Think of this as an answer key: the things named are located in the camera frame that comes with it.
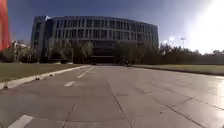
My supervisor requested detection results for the red banner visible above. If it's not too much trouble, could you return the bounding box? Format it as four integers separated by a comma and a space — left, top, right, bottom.
0, 0, 12, 53

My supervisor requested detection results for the row of trees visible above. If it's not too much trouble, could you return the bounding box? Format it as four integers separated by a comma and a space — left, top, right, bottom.
0, 39, 95, 64
114, 40, 224, 66

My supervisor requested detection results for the grass strip beside kerb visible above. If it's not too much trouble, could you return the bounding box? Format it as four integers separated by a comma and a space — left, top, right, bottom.
0, 62, 84, 83

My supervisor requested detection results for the grey paved slab road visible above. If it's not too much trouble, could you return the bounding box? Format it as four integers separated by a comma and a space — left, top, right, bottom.
0, 65, 224, 128

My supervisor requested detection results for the white painted line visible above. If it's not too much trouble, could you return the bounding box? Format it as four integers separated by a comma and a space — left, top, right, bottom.
7, 66, 94, 128

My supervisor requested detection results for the grass strip under trees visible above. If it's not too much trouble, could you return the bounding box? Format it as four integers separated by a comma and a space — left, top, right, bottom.
133, 63, 224, 76

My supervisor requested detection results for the lamp pole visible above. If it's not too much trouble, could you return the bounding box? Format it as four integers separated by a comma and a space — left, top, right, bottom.
180, 37, 187, 50

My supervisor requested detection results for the large grey curved building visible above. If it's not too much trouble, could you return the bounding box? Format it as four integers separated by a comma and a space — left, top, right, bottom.
30, 15, 160, 64

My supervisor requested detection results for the pale stone kerb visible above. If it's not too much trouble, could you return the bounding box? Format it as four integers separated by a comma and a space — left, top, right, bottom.
0, 64, 91, 90

